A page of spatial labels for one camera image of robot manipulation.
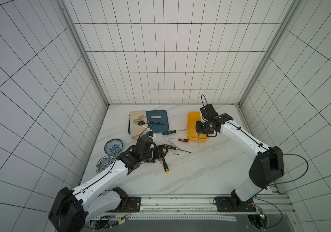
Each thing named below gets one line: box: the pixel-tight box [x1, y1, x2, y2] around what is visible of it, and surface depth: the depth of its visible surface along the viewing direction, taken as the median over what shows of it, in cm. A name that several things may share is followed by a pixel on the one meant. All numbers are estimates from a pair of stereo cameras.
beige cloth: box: [129, 110, 147, 139], surface depth 111 cm
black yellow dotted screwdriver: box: [163, 143, 192, 154], surface depth 94 cm
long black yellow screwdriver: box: [161, 158, 170, 174], surface depth 87 cm
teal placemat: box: [145, 109, 170, 133], surface depth 112 cm
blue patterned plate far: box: [104, 138, 123, 156], surface depth 94 cm
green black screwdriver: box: [162, 129, 186, 135], surface depth 102 cm
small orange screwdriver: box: [167, 137, 190, 143], surface depth 99 cm
